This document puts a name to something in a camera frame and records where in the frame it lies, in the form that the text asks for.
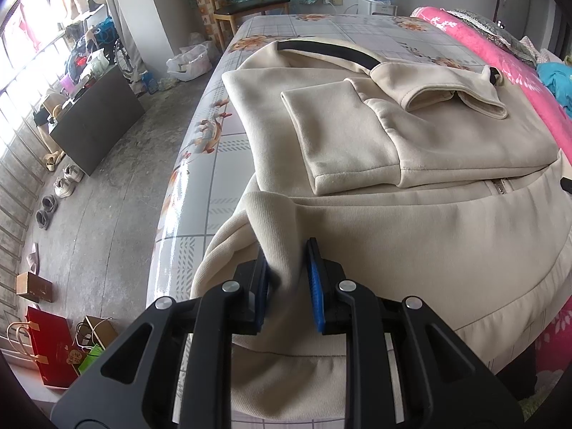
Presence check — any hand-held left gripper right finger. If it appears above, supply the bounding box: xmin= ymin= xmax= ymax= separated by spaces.
xmin=305 ymin=238 xmax=523 ymax=429

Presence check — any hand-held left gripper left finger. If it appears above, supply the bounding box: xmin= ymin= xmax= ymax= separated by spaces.
xmin=51 ymin=248 xmax=271 ymax=429

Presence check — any cream zip jacket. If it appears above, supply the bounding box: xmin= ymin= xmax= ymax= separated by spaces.
xmin=190 ymin=36 xmax=572 ymax=412

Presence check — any pile of bags and clothes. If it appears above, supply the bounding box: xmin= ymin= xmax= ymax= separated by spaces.
xmin=65 ymin=15 xmax=118 ymax=92

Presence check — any table with floral cloth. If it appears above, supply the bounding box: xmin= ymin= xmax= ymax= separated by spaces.
xmin=147 ymin=13 xmax=492 ymax=429

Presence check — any brown paper bag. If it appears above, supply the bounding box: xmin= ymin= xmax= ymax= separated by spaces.
xmin=74 ymin=315 xmax=119 ymax=354

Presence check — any green paper bag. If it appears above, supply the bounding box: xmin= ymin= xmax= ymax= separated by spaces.
xmin=78 ymin=343 xmax=108 ymax=376

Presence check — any red gift bag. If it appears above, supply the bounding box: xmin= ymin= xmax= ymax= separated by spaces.
xmin=6 ymin=306 xmax=83 ymax=389

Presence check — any small brown box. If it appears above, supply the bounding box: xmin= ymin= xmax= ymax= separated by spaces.
xmin=16 ymin=272 xmax=54 ymax=303

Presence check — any grey cabinet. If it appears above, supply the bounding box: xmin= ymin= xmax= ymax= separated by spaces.
xmin=49 ymin=66 xmax=146 ymax=176

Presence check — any white plastic bag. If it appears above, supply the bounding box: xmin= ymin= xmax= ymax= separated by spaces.
xmin=166 ymin=45 xmax=214 ymax=82

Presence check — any green white fleece garment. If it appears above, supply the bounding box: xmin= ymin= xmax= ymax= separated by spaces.
xmin=523 ymin=392 xmax=551 ymax=417

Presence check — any wheelchair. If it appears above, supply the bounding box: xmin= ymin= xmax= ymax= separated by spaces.
xmin=107 ymin=31 xmax=137 ymax=77

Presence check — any metal window railing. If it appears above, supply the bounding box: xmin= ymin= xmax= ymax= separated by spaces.
xmin=0 ymin=31 xmax=90 ymax=287

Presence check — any wooden chair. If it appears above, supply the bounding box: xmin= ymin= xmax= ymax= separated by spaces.
xmin=181 ymin=0 xmax=291 ymax=52

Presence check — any white water dispenser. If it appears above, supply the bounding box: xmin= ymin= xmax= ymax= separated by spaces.
xmin=357 ymin=0 xmax=398 ymax=16

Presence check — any pink floral blanket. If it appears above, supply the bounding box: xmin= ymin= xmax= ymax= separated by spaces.
xmin=410 ymin=6 xmax=572 ymax=394

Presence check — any grey patterned cloth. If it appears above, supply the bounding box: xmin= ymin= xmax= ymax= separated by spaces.
xmin=447 ymin=8 xmax=537 ymax=65

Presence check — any teal blue cloth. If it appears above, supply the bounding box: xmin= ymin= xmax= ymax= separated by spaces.
xmin=536 ymin=61 xmax=572 ymax=112

